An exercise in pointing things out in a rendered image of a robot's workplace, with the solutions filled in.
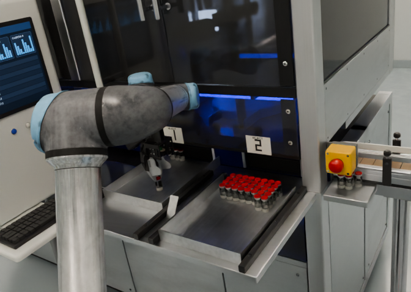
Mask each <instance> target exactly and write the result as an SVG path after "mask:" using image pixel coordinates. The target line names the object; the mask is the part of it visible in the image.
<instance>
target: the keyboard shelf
mask: <svg viewBox="0 0 411 292"><path fill-rule="evenodd" d="M43 204H44V203H42V202H40V203H38V204H36V205H35V206H33V207H32V208H30V209H28V210H27V211H25V212H23V213H21V214H20V215H18V216H17V217H15V218H13V219H12V220H10V221H8V222H6V223H5V224H3V225H2V226H0V231H1V229H3V228H4V227H6V226H8V225H9V224H11V223H13V222H15V221H16V220H18V219H19V218H21V217H23V216H25V215H26V214H28V213H30V212H31V211H32V210H34V209H36V208H37V207H40V205H43ZM56 236H57V235H56V223H55V224H54V225H52V226H51V227H49V228H48V229H46V230H45V231H43V232H41V233H40V234H39V235H37V236H36V237H34V238H32V239H31V240H30V241H28V242H27V243H25V244H23V245H22V246H21V247H19V248H18V249H13V248H11V247H8V246H6V245H3V244H1V243H0V255H2V256H3V257H6V258H8V259H10V260H12V261H14V262H20V261H21V260H23V259H25V258H26V257H28V256H29V255H30V254H32V253H33V252H35V251H36V250H37V249H39V248H41V247H42V246H43V245H45V244H46V243H48V242H49V241H51V240H52V239H53V238H55V237H56Z"/></svg>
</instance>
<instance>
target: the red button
mask: <svg viewBox="0 0 411 292"><path fill-rule="evenodd" d="M328 168H329V169H330V171H331V172H333V173H340V172H341V171H342V170H343V168H344V164H343V162H342V161H341V160H339V159H332V160H331V161H330V163H329V164H328Z"/></svg>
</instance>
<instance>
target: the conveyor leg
mask: <svg viewBox="0 0 411 292"><path fill-rule="evenodd" d="M384 197H386V196H384ZM389 198H393V197H389ZM410 201H411V200H404V199H397V198H393V220H392V242H391V283H390V292H406V288H407V263H408V249H409V224H410Z"/></svg>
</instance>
